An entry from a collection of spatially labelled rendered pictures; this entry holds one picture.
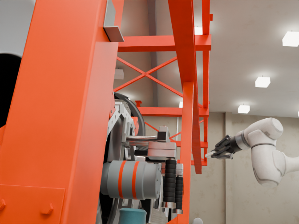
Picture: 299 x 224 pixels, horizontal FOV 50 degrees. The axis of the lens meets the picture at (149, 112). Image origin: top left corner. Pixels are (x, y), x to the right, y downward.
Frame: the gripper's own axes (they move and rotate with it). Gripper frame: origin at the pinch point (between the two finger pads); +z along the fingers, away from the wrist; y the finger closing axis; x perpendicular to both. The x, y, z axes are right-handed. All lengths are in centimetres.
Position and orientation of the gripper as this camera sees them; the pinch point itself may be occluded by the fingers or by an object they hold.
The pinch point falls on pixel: (211, 154)
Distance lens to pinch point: 169.7
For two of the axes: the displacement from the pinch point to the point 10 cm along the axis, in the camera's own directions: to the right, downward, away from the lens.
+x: -8.4, -3.3, -4.3
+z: -5.4, 4.0, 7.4
